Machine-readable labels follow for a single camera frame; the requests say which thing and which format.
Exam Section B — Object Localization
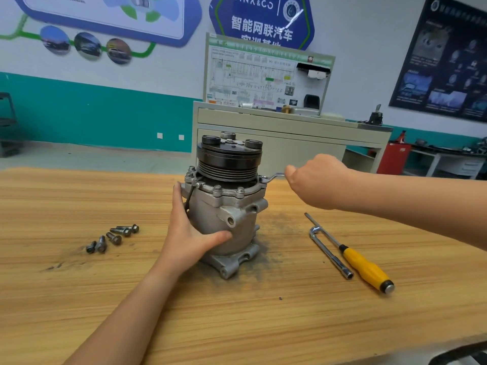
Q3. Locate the person's right hand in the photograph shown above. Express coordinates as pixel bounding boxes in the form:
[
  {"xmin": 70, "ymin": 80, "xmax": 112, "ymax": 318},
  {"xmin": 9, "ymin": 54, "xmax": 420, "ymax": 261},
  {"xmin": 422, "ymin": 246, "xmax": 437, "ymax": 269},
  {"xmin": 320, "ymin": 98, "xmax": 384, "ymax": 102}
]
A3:
[{"xmin": 284, "ymin": 153, "xmax": 360, "ymax": 211}]

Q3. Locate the person's left hand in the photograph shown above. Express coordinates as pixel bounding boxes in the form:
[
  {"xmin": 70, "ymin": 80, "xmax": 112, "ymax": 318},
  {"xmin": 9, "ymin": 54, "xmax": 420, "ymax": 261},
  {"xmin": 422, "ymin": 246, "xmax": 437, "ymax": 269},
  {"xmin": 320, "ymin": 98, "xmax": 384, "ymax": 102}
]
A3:
[{"xmin": 154, "ymin": 182, "xmax": 234, "ymax": 277}]

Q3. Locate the grey metal compressor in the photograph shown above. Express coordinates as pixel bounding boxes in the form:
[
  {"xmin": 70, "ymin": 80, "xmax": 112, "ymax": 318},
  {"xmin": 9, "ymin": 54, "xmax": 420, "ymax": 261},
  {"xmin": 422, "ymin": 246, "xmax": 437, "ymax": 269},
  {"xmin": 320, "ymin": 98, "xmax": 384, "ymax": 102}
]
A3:
[{"xmin": 180, "ymin": 131, "xmax": 269, "ymax": 280}]

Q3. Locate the person's right forearm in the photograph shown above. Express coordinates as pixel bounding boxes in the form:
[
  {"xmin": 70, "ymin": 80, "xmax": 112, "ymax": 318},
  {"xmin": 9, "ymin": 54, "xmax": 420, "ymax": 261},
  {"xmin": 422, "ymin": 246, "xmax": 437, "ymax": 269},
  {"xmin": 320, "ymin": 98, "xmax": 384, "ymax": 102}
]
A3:
[{"xmin": 346, "ymin": 169, "xmax": 487, "ymax": 251}]

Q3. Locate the person's left forearm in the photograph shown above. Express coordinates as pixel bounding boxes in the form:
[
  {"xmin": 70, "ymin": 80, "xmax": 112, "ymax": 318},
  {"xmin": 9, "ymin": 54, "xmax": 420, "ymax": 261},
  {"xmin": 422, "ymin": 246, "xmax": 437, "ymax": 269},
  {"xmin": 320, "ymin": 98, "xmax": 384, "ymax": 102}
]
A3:
[{"xmin": 64, "ymin": 262, "xmax": 184, "ymax": 365}]

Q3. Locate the beige workbench cabinet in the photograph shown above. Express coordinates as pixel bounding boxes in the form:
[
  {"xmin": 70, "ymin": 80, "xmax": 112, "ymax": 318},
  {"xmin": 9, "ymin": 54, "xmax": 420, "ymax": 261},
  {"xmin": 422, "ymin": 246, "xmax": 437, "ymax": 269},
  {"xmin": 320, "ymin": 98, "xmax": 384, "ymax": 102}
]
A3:
[{"xmin": 192, "ymin": 101, "xmax": 394, "ymax": 175}]

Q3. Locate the silver L-shaped socket wrench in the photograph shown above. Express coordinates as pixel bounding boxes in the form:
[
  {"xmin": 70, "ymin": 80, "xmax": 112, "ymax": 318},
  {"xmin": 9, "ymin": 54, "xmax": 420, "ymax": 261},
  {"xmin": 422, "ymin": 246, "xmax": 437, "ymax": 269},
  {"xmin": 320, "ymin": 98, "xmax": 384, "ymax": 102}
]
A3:
[{"xmin": 308, "ymin": 226, "xmax": 355, "ymax": 280}]

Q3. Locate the red cabinet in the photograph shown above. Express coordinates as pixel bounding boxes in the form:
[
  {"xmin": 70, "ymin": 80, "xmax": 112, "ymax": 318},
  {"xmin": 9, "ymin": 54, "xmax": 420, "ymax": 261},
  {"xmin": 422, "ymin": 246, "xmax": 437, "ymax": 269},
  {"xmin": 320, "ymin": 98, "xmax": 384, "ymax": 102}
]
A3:
[{"xmin": 376, "ymin": 140, "xmax": 413, "ymax": 175}]

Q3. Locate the small black device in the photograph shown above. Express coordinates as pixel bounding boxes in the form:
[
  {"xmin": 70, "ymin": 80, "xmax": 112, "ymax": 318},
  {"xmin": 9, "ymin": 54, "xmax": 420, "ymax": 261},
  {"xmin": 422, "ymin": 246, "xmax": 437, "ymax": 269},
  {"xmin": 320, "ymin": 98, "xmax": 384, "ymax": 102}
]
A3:
[{"xmin": 367, "ymin": 104, "xmax": 385, "ymax": 126}]

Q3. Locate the white wiring display board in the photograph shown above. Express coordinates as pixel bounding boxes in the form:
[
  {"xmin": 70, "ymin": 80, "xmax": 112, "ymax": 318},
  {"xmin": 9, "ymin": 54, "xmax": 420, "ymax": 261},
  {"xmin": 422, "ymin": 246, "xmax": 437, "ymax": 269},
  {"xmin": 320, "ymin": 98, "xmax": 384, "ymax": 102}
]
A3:
[{"xmin": 203, "ymin": 32, "xmax": 336, "ymax": 116}]

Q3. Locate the grey metal shelf cart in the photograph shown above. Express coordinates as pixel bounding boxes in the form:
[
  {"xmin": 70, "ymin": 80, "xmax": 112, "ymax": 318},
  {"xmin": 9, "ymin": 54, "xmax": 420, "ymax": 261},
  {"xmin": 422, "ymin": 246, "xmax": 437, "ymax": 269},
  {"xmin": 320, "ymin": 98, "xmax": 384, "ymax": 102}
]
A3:
[{"xmin": 0, "ymin": 92, "xmax": 22, "ymax": 157}]

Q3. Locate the blue rounded infographic panel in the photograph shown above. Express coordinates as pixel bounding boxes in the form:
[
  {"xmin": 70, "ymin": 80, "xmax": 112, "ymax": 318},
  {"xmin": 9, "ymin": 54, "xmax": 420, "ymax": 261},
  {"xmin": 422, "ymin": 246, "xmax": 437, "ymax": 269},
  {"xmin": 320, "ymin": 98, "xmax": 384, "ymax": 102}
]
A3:
[{"xmin": 11, "ymin": 0, "xmax": 203, "ymax": 48}]

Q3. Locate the yellow handled screwdriver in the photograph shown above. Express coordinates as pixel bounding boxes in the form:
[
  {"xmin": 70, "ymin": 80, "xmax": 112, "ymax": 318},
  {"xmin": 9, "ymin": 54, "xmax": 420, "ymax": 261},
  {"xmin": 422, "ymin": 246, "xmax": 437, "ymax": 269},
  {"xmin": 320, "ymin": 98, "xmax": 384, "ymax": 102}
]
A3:
[{"xmin": 304, "ymin": 212, "xmax": 396, "ymax": 294}]

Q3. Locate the dark wall poster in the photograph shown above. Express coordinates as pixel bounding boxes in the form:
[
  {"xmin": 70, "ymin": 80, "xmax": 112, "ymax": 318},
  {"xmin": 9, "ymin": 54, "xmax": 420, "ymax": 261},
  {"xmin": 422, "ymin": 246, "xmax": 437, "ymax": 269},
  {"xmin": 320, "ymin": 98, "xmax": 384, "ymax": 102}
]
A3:
[{"xmin": 389, "ymin": 0, "xmax": 487, "ymax": 122}]

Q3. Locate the blue hexagon wall sign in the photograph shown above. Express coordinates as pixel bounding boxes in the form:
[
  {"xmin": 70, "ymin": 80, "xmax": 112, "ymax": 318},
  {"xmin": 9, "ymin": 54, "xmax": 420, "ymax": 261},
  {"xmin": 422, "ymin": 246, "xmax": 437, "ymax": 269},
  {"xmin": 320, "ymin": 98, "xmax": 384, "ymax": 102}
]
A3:
[{"xmin": 209, "ymin": 0, "xmax": 316, "ymax": 50}]

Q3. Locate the round photo wall decal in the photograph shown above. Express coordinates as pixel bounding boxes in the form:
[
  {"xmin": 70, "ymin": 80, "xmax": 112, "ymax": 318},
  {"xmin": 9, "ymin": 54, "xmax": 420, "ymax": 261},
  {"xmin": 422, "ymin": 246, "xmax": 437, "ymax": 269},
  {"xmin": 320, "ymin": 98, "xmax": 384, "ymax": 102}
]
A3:
[
  {"xmin": 74, "ymin": 31, "xmax": 103, "ymax": 61},
  {"xmin": 106, "ymin": 38, "xmax": 132, "ymax": 65},
  {"xmin": 40, "ymin": 25, "xmax": 72, "ymax": 55}
]

